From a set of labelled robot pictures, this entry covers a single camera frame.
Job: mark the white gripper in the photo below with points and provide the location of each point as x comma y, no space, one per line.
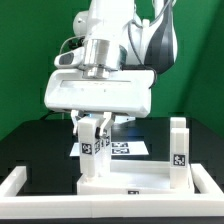
126,92

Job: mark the white desk tabletop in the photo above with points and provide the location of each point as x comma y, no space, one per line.
135,177

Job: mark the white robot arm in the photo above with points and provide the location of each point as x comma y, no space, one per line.
111,70

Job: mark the fiducial marker sheet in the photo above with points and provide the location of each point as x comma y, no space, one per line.
128,148

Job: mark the white U-shaped fence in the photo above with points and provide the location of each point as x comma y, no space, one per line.
208,202

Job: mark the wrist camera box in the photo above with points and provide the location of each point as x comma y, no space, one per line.
70,59

